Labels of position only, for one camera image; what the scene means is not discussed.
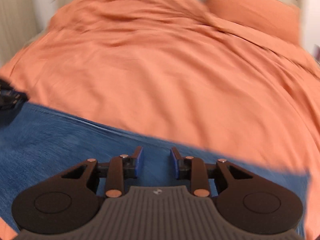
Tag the blue denim jeans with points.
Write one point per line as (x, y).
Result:
(38, 143)

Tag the orange duvet cover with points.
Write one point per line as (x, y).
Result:
(173, 70)

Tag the beige curtain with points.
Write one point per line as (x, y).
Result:
(18, 26)

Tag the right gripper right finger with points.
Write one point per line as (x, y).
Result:
(245, 200)

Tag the orange pillow with logo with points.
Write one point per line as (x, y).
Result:
(252, 10)

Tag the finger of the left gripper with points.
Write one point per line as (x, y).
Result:
(10, 97)

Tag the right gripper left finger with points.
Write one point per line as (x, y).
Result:
(70, 199)

